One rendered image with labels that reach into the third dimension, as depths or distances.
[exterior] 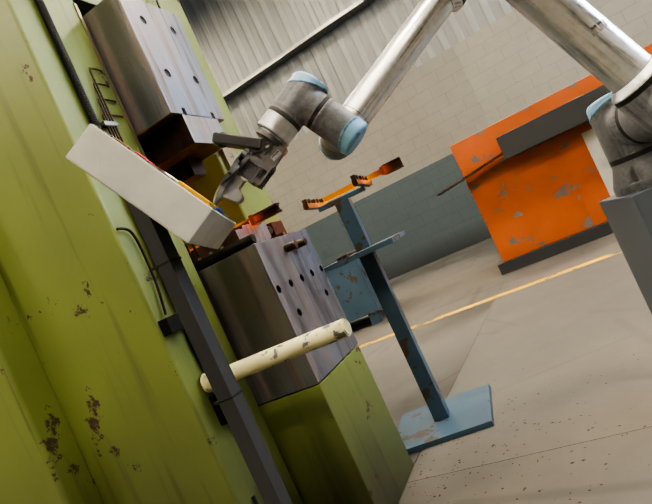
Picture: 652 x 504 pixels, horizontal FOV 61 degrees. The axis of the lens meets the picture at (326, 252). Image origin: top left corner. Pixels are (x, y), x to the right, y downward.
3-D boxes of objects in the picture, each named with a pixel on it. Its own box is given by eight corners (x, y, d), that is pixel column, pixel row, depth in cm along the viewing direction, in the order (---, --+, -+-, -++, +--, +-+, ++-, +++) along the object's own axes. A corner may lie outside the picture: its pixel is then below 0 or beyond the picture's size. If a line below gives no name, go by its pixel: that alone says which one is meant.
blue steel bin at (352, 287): (399, 303, 616) (372, 245, 617) (384, 321, 540) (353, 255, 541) (309, 340, 656) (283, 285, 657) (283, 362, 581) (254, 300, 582)
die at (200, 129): (229, 144, 184) (217, 118, 184) (194, 142, 165) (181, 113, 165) (140, 198, 200) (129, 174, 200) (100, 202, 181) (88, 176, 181)
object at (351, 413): (414, 465, 193) (358, 344, 194) (387, 532, 158) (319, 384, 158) (285, 500, 214) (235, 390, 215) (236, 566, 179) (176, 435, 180)
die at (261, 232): (273, 241, 183) (263, 217, 183) (244, 249, 165) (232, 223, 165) (181, 287, 199) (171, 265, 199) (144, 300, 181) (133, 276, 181)
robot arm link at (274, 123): (265, 104, 126) (268, 116, 136) (253, 121, 126) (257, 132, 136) (297, 127, 126) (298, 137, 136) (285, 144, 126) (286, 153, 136)
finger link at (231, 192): (228, 216, 127) (251, 183, 127) (207, 201, 127) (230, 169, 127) (230, 217, 130) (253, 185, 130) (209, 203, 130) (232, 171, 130)
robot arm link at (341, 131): (367, 133, 139) (327, 104, 138) (373, 120, 127) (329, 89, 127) (345, 163, 138) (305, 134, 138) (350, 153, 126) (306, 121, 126)
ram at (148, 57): (237, 121, 196) (191, 20, 197) (171, 112, 161) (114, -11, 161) (153, 174, 212) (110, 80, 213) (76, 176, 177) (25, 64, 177)
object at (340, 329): (355, 333, 132) (346, 313, 132) (348, 340, 127) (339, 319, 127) (216, 388, 149) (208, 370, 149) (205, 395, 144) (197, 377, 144)
